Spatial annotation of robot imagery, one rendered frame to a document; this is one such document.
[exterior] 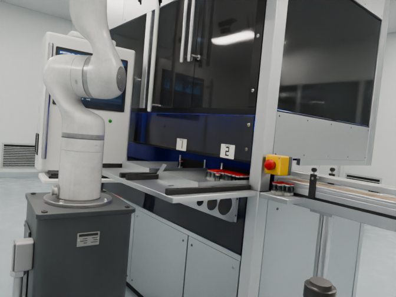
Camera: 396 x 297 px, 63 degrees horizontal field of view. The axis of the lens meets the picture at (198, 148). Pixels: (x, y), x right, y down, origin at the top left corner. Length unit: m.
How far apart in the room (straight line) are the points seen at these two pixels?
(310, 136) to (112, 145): 1.12
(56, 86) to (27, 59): 5.58
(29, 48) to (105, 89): 5.69
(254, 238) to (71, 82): 0.87
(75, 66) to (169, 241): 1.12
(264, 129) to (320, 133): 0.40
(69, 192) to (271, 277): 0.93
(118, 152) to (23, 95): 4.61
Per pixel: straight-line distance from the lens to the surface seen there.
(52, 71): 0.99
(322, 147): 1.63
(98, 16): 0.98
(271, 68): 1.30
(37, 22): 6.71
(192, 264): 1.65
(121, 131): 1.99
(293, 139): 1.43
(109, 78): 0.92
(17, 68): 6.50
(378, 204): 1.18
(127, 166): 1.60
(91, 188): 0.97
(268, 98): 1.28
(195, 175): 1.47
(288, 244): 1.54
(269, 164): 1.21
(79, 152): 0.94
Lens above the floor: 1.09
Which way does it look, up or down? 3 degrees down
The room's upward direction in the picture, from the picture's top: 5 degrees clockwise
